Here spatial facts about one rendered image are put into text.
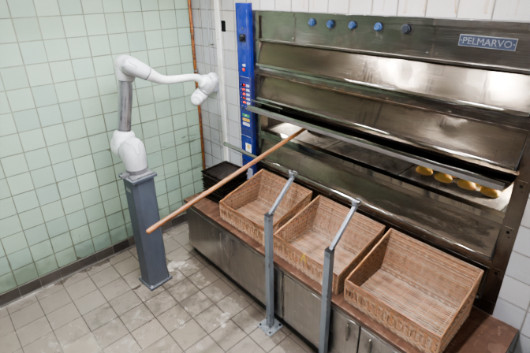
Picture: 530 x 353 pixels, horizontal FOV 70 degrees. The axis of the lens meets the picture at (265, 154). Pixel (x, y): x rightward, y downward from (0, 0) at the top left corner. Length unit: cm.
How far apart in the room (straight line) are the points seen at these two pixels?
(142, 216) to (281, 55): 157
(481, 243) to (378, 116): 87
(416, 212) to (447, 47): 95
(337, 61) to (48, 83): 206
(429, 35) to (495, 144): 63
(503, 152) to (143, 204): 230
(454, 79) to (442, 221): 80
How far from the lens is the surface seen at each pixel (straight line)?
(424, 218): 243
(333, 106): 253
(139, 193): 291
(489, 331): 248
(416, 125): 225
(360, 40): 237
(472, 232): 235
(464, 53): 210
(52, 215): 352
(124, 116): 296
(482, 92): 208
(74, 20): 322
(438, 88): 215
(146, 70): 278
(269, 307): 285
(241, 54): 306
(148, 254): 321
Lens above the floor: 225
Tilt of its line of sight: 24 degrees down
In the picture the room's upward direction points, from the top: 1 degrees counter-clockwise
